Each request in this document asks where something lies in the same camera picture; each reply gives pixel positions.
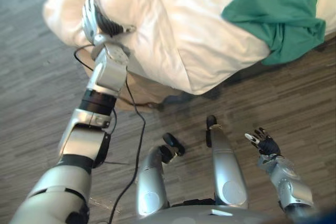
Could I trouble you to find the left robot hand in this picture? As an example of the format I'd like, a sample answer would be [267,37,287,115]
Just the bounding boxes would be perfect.
[81,0,137,45]

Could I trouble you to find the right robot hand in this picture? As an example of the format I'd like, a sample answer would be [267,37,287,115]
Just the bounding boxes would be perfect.
[244,127,281,157]

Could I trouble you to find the green cloth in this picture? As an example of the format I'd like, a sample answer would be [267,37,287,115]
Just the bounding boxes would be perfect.
[221,0,327,67]

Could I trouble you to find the right silver robot leg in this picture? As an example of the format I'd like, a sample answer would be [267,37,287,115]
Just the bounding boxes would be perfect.
[205,115,249,210]

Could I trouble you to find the white duvet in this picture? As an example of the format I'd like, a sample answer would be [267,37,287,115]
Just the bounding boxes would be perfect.
[43,0,336,95]

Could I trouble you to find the silver robot torso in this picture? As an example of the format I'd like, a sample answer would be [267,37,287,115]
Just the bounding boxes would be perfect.
[136,197,274,224]

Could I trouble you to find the black cable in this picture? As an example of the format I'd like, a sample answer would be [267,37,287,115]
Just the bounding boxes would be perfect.
[73,45,146,224]

